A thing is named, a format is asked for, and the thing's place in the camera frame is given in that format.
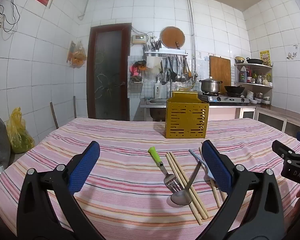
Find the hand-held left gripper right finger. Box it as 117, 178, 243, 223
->
197, 140, 285, 240

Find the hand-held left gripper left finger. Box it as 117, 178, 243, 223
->
16, 141, 105, 240

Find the light blue handled utensil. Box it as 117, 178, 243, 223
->
189, 149, 216, 181

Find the metal spoon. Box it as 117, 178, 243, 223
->
170, 163, 202, 206

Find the yellow perforated utensil holder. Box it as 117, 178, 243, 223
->
166, 91, 210, 139

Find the green handled metal fork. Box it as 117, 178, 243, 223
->
148, 146, 182, 193

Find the row of hanging kitchen utensils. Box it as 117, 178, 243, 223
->
161, 55, 193, 83

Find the pink striped tablecloth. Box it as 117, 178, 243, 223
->
0, 117, 300, 240

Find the pink kitchen cabinet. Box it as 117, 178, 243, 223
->
207, 104, 300, 143

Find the stack of small bowls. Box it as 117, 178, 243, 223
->
246, 90, 272, 105

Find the gas stove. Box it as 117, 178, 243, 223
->
197, 92, 250, 105

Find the yellow plastic bag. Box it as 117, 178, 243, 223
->
6, 107, 35, 154

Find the black wok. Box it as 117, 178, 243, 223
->
224, 85, 245, 97

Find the steel cooking pot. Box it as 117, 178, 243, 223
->
199, 76, 223, 94

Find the row of condiment bottles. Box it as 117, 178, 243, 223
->
239, 66, 273, 85

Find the white corner shelf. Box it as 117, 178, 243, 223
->
234, 62, 274, 105

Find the metal sink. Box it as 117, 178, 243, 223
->
140, 97, 174, 122

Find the black pan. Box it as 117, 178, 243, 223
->
245, 57, 264, 65

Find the white soap dispenser bottle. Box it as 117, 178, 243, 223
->
154, 79, 163, 98

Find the dark wooden glass door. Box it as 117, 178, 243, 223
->
87, 23, 132, 122

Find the wooden cutting board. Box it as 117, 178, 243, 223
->
209, 56, 232, 87

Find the pink hanging cloth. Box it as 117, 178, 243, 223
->
129, 60, 147, 77

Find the hanging orange plastic bag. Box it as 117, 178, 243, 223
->
66, 41, 87, 69

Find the hanging white plastic bag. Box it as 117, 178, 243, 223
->
146, 56, 163, 72

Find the white control box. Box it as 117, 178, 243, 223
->
132, 35, 146, 46

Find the metal cutlery cup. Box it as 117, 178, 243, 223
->
144, 40, 162, 52

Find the round wooden lid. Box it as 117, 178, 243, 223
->
160, 26, 186, 50

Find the yellow wall poster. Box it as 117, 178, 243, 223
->
259, 49, 271, 67

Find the metal wall rack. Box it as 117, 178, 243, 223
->
144, 51, 188, 57

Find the white bent wall pipe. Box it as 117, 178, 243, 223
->
78, 0, 90, 20

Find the black cable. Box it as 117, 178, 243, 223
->
2, 0, 22, 33

